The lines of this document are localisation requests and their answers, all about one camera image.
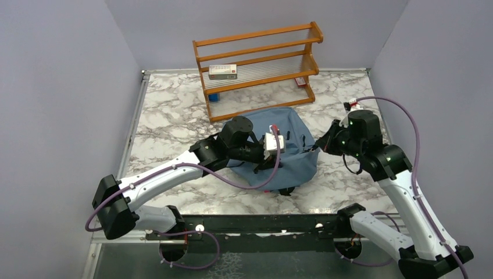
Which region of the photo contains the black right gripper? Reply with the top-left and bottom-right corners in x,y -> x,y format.
317,118 -> 364,159

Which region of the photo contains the blue student backpack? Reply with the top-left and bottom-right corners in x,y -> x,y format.
227,107 -> 320,195

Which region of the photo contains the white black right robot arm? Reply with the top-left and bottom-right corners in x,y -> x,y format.
315,110 -> 474,278

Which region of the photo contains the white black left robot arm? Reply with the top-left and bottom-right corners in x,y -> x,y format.
85,116 -> 285,240

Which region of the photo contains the small red card box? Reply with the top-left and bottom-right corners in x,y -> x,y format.
295,77 -> 306,87

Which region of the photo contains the blue small object under shelf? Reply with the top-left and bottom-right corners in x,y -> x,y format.
208,94 -> 220,102

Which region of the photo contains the white grey box on shelf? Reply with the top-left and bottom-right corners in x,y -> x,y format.
208,64 -> 238,80

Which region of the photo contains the orange wooden shelf rack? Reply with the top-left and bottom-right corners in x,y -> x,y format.
193,22 -> 324,122

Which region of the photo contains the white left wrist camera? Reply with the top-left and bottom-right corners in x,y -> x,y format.
263,124 -> 286,159

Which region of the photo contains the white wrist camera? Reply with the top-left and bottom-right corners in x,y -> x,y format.
340,98 -> 363,127
263,124 -> 286,159

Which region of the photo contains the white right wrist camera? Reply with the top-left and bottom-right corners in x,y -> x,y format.
340,98 -> 363,127

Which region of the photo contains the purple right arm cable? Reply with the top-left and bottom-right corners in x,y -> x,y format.
334,96 -> 469,279

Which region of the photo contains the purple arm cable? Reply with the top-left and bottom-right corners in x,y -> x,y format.
334,96 -> 469,279
84,124 -> 283,270

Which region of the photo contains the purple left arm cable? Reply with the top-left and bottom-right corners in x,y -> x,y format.
84,124 -> 283,270

